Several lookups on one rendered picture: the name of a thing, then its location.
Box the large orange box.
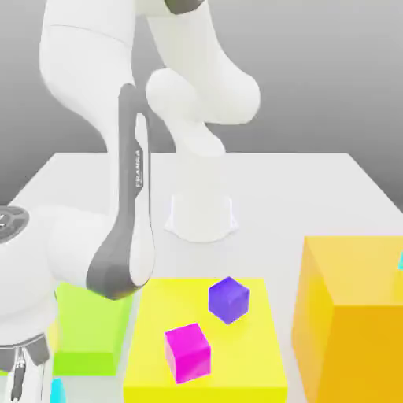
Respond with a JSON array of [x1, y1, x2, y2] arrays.
[[291, 235, 403, 403]]

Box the small purple cube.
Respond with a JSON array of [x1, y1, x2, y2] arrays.
[[208, 275, 250, 326]]

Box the large yellow box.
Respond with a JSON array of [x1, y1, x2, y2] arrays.
[[123, 277, 288, 403]]

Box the small magenta cube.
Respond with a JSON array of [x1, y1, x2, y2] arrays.
[[164, 322, 212, 385]]

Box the large lime green box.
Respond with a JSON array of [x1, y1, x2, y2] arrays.
[[0, 282, 135, 377]]

